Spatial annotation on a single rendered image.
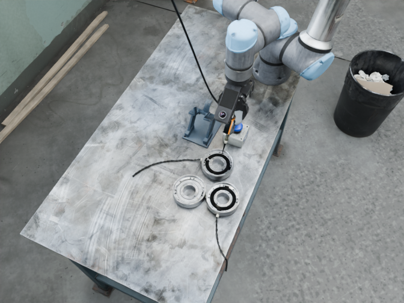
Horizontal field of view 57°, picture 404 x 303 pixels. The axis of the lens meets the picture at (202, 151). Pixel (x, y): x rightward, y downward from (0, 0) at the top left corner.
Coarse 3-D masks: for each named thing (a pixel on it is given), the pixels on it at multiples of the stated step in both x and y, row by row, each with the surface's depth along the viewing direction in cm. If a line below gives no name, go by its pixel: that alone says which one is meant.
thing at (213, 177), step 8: (208, 152) 124; (216, 152) 125; (224, 152) 124; (216, 160) 124; (224, 160) 123; (232, 160) 122; (224, 168) 121; (232, 168) 120; (208, 176) 121; (216, 176) 119; (224, 176) 120
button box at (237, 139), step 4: (244, 124) 129; (244, 128) 128; (248, 128) 128; (236, 132) 127; (240, 132) 127; (244, 132) 127; (248, 132) 132; (224, 136) 127; (232, 136) 126; (236, 136) 126; (240, 136) 126; (244, 136) 126; (228, 140) 128; (232, 140) 127; (236, 140) 126; (240, 140) 125; (244, 140) 128; (232, 144) 129; (236, 144) 128; (240, 144) 127
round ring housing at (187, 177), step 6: (186, 174) 119; (192, 174) 119; (180, 180) 119; (198, 180) 119; (174, 186) 118; (186, 186) 119; (192, 186) 119; (204, 186) 117; (174, 192) 117; (180, 192) 117; (198, 192) 119; (204, 192) 116; (174, 198) 116; (186, 198) 116; (192, 198) 116; (204, 198) 117; (180, 204) 115; (186, 204) 114; (192, 204) 114; (198, 204) 116
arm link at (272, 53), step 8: (296, 24) 129; (288, 32) 126; (296, 32) 128; (280, 40) 128; (288, 40) 127; (264, 48) 134; (272, 48) 131; (280, 48) 128; (264, 56) 137; (272, 56) 134; (280, 56) 130
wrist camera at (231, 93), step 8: (224, 88) 105; (232, 88) 104; (240, 88) 104; (224, 96) 104; (232, 96) 104; (224, 104) 104; (232, 104) 104; (216, 112) 105; (224, 112) 104; (232, 112) 104; (216, 120) 105; (224, 120) 104
